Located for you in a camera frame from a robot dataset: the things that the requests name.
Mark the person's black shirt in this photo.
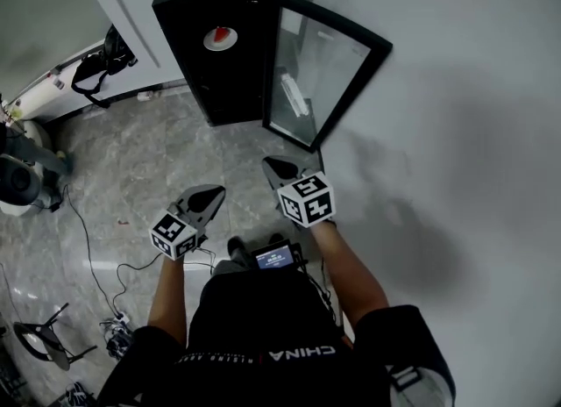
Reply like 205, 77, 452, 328
96, 264, 458, 407

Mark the person's right forearm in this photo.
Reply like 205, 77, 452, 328
308, 218, 391, 324

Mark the white power strip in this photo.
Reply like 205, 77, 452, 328
100, 313, 132, 332

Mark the black shoulder bag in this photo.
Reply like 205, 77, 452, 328
70, 23, 138, 110

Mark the black mini fridge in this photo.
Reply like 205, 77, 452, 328
151, 0, 394, 154

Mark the black floor cable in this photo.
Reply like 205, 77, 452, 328
62, 182, 133, 324

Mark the small black screen device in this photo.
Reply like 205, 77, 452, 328
254, 241, 304, 271

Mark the white round plate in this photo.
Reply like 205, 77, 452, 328
202, 25, 239, 53

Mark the black metal stool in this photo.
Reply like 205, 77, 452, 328
12, 302, 99, 372

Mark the black round device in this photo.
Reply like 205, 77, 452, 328
0, 153, 63, 218

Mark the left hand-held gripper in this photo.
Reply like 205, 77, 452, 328
148, 183, 228, 262

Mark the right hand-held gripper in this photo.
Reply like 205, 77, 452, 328
260, 155, 337, 230

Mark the person's left forearm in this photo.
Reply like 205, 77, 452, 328
146, 254, 190, 341

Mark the white low cabinet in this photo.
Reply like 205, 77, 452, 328
0, 39, 190, 124

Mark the person's left leg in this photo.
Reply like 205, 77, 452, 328
213, 235, 253, 277

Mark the gray shoulder strap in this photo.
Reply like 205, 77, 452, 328
385, 362, 444, 407

